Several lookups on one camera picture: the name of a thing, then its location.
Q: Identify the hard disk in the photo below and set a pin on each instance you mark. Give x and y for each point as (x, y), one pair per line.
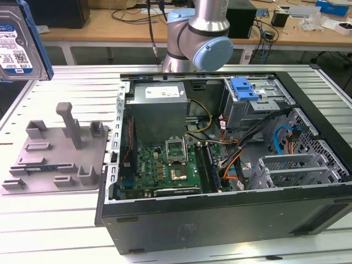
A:
(16, 41)

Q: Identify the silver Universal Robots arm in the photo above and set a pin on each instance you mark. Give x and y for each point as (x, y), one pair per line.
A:
(198, 27)

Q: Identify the grey metal disk bay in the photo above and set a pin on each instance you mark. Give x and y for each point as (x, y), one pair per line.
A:
(291, 162)

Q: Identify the grey power supply unit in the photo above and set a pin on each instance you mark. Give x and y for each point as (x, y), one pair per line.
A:
(156, 118)

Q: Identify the black RAM slot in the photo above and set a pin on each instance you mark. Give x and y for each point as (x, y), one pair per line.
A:
(205, 165)
(200, 165)

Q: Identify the green motherboard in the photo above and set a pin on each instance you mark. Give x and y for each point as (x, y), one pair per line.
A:
(154, 167)

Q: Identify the CPU socket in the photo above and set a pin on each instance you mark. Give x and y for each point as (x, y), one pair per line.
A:
(178, 175)

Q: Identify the green RAM stick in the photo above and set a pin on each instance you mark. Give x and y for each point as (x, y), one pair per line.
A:
(38, 168)
(212, 166)

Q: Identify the black graphics card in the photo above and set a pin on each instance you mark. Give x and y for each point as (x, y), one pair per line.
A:
(176, 192)

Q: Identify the grey metal drive cage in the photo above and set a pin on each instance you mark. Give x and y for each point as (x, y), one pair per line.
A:
(242, 115)

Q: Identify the blue plastic drive latch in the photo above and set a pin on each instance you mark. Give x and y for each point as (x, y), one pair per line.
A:
(244, 89)

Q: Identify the black open PC case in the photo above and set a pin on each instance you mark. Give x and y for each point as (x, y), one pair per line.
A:
(192, 228)

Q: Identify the grey parts rack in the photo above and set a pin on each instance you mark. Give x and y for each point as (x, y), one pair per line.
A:
(55, 162)

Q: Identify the large black box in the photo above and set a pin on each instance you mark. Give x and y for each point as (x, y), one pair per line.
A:
(242, 24)

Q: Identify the wooden desk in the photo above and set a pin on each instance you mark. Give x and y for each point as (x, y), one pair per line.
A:
(96, 30)

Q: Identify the small black box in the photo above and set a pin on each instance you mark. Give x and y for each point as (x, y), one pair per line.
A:
(280, 17)

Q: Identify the black computer tower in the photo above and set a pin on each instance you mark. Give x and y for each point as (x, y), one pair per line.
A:
(63, 13)

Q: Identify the crumpled white plastic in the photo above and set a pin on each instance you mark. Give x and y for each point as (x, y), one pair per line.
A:
(44, 29)

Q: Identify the blue cardboard box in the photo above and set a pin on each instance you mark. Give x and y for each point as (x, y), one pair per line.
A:
(332, 6)

